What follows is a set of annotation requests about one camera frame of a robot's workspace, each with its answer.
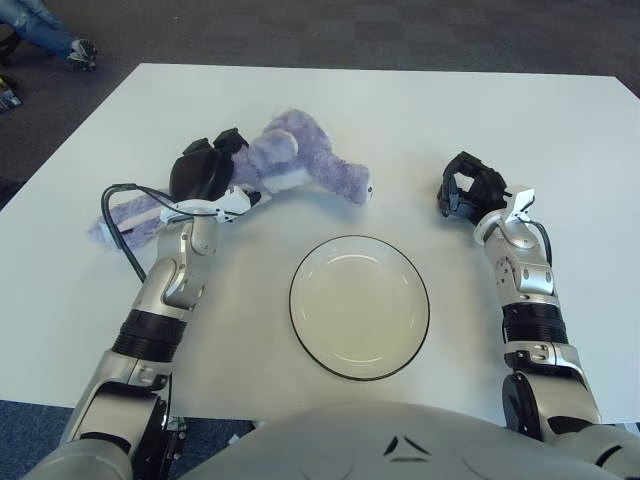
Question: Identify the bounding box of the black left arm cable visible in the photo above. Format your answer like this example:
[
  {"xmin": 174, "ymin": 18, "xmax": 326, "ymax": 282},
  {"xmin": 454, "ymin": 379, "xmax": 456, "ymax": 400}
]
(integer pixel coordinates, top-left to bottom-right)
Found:
[{"xmin": 100, "ymin": 183, "xmax": 176, "ymax": 281}]

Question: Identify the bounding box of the person's leg in jeans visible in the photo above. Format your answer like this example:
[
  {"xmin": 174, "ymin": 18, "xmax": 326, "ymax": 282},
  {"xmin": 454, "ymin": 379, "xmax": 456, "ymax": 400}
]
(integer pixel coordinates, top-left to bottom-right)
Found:
[{"xmin": 0, "ymin": 0, "xmax": 76, "ymax": 59}]

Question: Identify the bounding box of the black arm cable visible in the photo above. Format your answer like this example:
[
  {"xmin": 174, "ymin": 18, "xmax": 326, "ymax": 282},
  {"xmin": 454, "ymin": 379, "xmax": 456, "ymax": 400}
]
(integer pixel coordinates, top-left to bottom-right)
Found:
[
  {"xmin": 100, "ymin": 183, "xmax": 176, "ymax": 281},
  {"xmin": 529, "ymin": 222, "xmax": 554, "ymax": 266}
]

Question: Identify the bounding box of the grey sneaker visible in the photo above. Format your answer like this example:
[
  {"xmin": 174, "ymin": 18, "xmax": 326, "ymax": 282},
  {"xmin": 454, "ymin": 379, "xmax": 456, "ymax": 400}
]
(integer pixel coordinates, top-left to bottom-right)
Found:
[{"xmin": 65, "ymin": 38, "xmax": 99, "ymax": 71}]

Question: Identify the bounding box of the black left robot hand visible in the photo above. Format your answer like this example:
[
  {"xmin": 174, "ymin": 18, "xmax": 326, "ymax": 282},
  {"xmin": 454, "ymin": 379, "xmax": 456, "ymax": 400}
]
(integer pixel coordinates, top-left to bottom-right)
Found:
[{"xmin": 168, "ymin": 128, "xmax": 261, "ymax": 225}]

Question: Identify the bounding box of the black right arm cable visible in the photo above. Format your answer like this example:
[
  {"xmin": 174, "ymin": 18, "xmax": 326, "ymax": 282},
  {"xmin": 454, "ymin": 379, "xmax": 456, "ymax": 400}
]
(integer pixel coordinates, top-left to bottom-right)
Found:
[{"xmin": 529, "ymin": 222, "xmax": 554, "ymax": 266}]

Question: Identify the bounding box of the black frame under table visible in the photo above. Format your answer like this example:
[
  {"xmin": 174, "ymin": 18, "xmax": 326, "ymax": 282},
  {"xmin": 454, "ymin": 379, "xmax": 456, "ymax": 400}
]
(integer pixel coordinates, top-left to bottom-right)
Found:
[{"xmin": 132, "ymin": 414, "xmax": 189, "ymax": 480}]

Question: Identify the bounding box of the grey robot torso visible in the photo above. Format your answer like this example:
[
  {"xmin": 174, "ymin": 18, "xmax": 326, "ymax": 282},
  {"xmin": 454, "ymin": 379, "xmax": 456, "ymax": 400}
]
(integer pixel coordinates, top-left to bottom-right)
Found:
[{"xmin": 179, "ymin": 399, "xmax": 636, "ymax": 480}]

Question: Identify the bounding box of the purple plush rabbit doll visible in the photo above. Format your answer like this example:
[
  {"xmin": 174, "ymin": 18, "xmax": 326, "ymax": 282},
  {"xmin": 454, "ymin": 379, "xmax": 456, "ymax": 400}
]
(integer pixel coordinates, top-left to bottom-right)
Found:
[{"xmin": 88, "ymin": 107, "xmax": 375, "ymax": 251}]

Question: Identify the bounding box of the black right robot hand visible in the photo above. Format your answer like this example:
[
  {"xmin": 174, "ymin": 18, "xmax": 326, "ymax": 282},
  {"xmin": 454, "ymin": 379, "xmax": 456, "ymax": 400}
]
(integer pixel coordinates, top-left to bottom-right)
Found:
[{"xmin": 435, "ymin": 152, "xmax": 537, "ymax": 224}]

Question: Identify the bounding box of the white plate with black rim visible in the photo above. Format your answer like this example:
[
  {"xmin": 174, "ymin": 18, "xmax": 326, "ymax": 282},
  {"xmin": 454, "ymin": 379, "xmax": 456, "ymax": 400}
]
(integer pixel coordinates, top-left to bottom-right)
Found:
[{"xmin": 288, "ymin": 234, "xmax": 431, "ymax": 384}]

